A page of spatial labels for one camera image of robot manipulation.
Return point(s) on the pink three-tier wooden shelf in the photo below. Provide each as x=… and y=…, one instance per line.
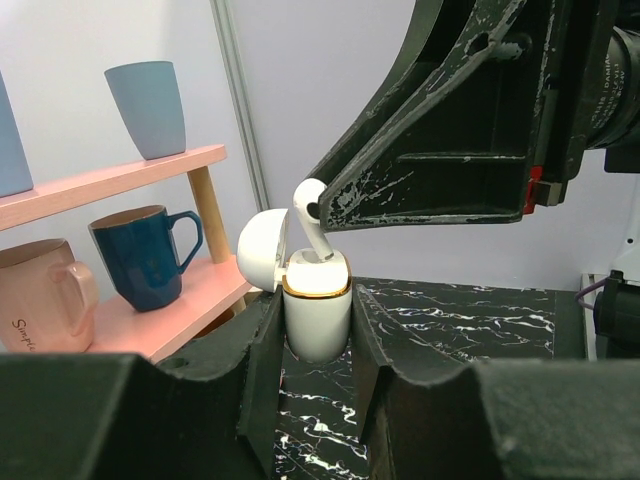
x=212, y=282

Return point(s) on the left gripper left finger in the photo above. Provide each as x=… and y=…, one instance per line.
x=209, y=411

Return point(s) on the blue plastic cup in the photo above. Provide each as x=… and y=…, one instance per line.
x=148, y=99
x=15, y=174

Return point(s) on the right blue plastic cup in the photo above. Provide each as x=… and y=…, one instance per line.
x=148, y=99

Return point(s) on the left blue plastic cup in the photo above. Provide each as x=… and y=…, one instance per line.
x=15, y=174

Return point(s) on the dark blue faceted mug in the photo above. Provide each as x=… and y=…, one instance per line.
x=138, y=250

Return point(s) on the beige mug on shelf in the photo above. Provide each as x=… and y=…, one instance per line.
x=48, y=299

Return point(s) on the white earbud charging case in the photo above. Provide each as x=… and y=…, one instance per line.
x=317, y=293

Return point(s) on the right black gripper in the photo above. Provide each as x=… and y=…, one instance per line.
x=448, y=137

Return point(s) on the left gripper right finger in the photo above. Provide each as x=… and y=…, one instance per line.
x=424, y=415

